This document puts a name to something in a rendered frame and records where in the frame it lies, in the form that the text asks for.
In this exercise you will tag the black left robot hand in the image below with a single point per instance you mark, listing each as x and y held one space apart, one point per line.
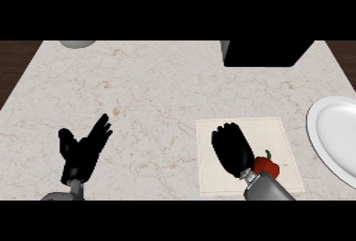
82 150

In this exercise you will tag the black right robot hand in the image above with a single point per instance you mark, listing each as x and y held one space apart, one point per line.
231 147

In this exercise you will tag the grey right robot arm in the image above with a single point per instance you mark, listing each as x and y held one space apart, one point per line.
265 187

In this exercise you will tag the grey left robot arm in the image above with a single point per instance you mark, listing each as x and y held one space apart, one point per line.
69 191

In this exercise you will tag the red squash with green stem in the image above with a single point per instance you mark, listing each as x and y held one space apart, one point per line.
267 165

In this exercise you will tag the beige placemat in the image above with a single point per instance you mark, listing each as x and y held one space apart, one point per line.
277 138

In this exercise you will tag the white plate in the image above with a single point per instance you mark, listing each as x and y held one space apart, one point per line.
335 135

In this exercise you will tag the black box appliance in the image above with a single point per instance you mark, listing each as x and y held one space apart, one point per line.
265 53

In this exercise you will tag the grey round object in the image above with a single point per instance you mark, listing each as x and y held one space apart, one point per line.
75 44

